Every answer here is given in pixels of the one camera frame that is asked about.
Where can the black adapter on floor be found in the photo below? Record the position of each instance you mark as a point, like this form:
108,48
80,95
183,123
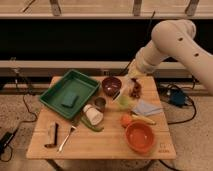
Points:
4,141

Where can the white cup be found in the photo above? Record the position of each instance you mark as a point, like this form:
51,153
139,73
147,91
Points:
93,115

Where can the green plastic tray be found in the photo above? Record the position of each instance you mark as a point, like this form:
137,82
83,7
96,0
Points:
73,81

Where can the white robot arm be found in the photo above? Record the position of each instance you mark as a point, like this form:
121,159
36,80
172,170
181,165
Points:
174,38

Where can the orange bowl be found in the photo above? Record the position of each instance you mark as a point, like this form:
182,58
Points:
139,137

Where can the green pea pod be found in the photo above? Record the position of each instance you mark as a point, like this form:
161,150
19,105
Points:
86,122

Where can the light green cup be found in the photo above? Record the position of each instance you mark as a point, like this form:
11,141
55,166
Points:
124,102

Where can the orange fruit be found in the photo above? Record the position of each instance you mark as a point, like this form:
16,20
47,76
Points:
126,119

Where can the light blue cloth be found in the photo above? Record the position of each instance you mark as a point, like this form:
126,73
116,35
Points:
145,108

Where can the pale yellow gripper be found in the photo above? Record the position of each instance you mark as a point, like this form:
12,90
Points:
133,72

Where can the blue power box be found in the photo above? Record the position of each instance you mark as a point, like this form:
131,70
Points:
177,98

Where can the green sponge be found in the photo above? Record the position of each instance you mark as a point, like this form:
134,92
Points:
69,99

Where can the small metal cup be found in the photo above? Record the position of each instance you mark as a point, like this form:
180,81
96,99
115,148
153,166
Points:
100,103

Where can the white dish brush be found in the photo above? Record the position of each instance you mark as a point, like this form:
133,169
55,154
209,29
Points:
126,82

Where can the yellow banana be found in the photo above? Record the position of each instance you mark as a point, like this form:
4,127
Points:
145,119

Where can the brown grape bunch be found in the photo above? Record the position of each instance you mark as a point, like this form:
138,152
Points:
136,91

